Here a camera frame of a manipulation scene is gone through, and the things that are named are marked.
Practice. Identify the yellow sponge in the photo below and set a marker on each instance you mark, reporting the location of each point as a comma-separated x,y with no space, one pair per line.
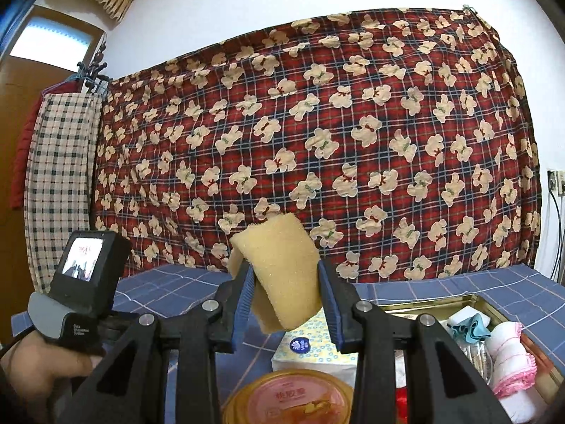
282,265

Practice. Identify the brown wooden door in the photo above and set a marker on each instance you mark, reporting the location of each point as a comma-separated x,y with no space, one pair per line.
11,251

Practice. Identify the beige checkered hanging cloth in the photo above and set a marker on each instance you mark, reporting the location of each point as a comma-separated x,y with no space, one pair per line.
62,185

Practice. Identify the blue plaid tablecloth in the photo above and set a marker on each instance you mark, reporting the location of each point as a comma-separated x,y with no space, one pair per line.
485,282

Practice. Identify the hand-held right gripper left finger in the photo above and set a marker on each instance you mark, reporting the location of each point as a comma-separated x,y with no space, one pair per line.
245,302

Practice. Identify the gold rectangular tin box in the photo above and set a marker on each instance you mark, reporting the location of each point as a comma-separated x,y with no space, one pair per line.
419,304

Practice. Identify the wall socket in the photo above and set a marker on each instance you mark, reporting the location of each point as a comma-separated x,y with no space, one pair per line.
555,181

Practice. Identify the floral tissue box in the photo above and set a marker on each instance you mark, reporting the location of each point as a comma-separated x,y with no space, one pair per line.
309,353

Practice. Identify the red plaid bear print blanket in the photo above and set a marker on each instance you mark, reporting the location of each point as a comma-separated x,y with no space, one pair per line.
331,141

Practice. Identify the red quilted garment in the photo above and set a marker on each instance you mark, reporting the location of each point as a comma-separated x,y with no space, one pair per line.
24,163

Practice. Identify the pink trimmed white towel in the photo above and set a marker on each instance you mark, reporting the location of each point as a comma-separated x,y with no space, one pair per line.
512,353

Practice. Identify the cotton swab pack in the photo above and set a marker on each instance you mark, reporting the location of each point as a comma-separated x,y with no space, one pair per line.
479,362

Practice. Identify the dark wooden coat rack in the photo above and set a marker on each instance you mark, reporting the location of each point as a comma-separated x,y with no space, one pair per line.
95,68

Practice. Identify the round gold tin pink lid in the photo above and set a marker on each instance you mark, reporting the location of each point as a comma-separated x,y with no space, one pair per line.
287,402

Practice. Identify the transom window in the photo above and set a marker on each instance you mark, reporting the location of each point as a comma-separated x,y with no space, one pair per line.
53,42

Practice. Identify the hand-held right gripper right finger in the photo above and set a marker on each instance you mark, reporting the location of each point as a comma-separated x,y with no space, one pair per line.
330,307

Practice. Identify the person's left hand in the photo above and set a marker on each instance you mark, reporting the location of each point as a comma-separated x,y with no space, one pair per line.
39,366

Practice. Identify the teal cloth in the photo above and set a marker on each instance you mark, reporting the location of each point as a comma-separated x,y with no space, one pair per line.
472,329

